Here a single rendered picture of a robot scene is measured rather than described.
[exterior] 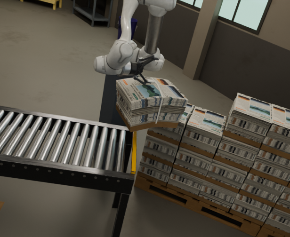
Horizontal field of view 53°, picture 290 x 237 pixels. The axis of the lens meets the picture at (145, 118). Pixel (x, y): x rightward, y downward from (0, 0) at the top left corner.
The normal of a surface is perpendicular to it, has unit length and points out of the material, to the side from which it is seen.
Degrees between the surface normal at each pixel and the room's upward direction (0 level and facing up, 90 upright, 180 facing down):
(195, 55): 90
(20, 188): 0
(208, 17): 90
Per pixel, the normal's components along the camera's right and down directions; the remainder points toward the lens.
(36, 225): 0.20, -0.84
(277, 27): -0.79, 0.16
